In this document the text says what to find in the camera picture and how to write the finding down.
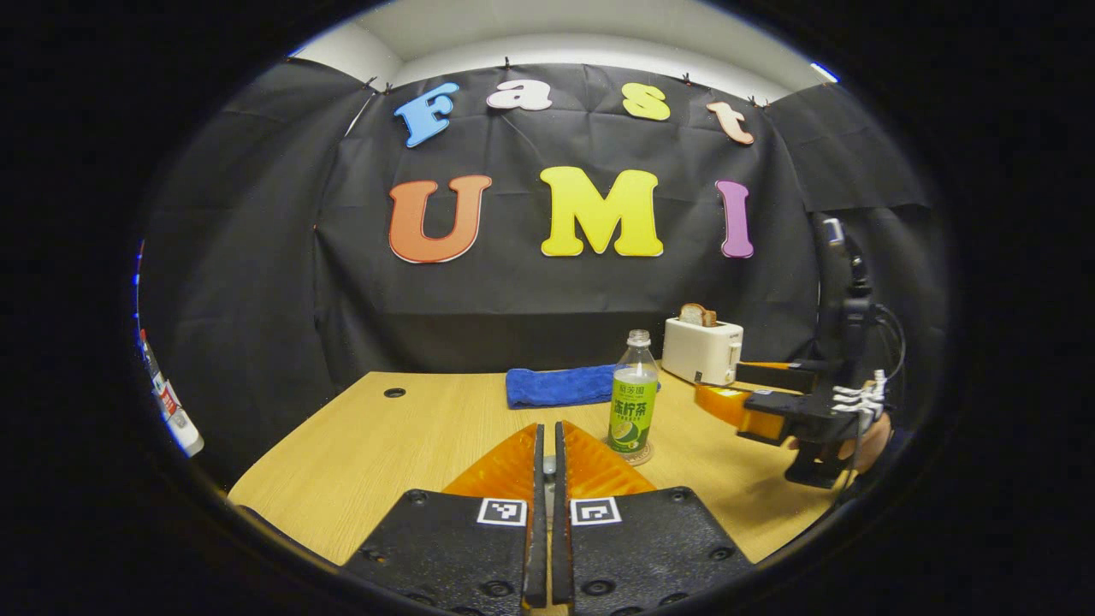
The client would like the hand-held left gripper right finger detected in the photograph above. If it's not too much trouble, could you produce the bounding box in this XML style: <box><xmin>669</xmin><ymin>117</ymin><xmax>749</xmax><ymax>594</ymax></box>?
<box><xmin>552</xmin><ymin>420</ymin><xmax>758</xmax><ymax>615</ymax></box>

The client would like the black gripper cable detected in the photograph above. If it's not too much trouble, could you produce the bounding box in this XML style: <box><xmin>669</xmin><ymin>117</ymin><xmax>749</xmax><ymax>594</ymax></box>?
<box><xmin>873</xmin><ymin>304</ymin><xmax>908</xmax><ymax>379</ymax></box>

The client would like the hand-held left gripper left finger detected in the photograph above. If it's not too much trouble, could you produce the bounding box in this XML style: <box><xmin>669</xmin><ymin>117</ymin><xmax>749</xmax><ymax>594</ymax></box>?
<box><xmin>338</xmin><ymin>422</ymin><xmax>548</xmax><ymax>615</ymax></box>

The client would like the green label water bottle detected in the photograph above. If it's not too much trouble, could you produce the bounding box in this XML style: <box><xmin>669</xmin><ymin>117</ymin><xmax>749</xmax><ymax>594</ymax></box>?
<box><xmin>607</xmin><ymin>329</ymin><xmax>660</xmax><ymax>454</ymax></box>

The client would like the white side table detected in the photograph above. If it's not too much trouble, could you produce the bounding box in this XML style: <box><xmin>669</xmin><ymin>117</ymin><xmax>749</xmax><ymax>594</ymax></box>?
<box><xmin>167</xmin><ymin>409</ymin><xmax>206</xmax><ymax>459</ymax></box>

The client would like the red label plastic bottle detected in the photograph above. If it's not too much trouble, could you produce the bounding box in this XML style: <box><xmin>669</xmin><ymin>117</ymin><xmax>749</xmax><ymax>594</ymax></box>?
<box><xmin>139</xmin><ymin>329</ymin><xmax>186</xmax><ymax>422</ymax></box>

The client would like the blue folded towel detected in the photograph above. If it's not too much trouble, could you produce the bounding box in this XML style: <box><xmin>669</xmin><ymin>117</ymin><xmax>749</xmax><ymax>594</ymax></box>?
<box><xmin>505</xmin><ymin>364</ymin><xmax>662</xmax><ymax>410</ymax></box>

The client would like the white toaster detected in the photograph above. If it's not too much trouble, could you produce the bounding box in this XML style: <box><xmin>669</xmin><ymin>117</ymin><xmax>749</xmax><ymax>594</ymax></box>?
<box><xmin>661</xmin><ymin>317</ymin><xmax>744</xmax><ymax>386</ymax></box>

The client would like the black backdrop cloth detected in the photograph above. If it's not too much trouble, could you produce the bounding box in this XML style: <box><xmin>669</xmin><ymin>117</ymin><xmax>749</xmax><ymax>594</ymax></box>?
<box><xmin>141</xmin><ymin>58</ymin><xmax>946</xmax><ymax>480</ymax></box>

